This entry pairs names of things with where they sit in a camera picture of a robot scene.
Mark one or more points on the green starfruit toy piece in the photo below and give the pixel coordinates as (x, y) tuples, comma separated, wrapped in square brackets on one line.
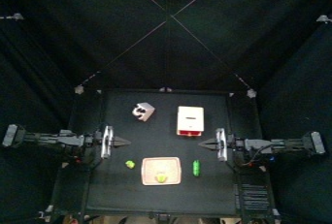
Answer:
[(161, 177)]

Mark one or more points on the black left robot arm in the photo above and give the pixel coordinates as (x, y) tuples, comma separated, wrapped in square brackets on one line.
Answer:
[(47, 139)]

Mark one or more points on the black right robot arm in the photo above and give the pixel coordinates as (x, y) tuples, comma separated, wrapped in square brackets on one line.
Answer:
[(282, 144)]

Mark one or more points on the yellow-green starfruit toy piece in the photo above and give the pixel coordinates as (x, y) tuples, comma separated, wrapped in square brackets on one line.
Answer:
[(130, 164)]

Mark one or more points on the white box with red base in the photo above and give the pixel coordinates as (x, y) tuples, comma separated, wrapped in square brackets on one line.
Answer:
[(190, 120)]

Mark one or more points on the white cube with holes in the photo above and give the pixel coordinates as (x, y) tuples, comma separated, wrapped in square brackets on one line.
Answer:
[(144, 111)]

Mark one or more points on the pink plastic tray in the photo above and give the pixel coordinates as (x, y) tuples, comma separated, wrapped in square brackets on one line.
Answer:
[(157, 169)]

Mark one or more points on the black plate with white print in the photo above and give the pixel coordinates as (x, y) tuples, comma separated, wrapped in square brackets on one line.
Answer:
[(255, 197)]

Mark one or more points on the grey frame corner bracket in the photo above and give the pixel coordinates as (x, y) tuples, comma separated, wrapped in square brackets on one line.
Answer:
[(15, 16), (165, 89), (78, 89), (252, 93), (323, 18)]

